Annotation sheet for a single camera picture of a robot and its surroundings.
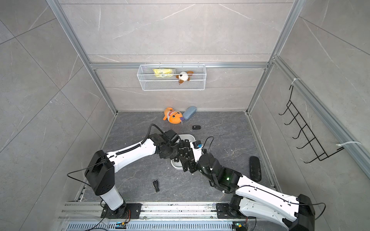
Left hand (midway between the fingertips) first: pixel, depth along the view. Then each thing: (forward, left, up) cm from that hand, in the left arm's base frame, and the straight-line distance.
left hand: (176, 151), depth 85 cm
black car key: (+25, -14, -8) cm, 30 cm away
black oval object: (-9, -47, -7) cm, 49 cm away
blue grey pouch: (+40, -10, -7) cm, 42 cm away
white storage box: (-6, -1, -6) cm, 9 cm away
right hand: (-8, -7, +12) cm, 16 cm away
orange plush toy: (+31, +4, -2) cm, 31 cm away
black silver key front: (-16, +13, -8) cm, 22 cm away
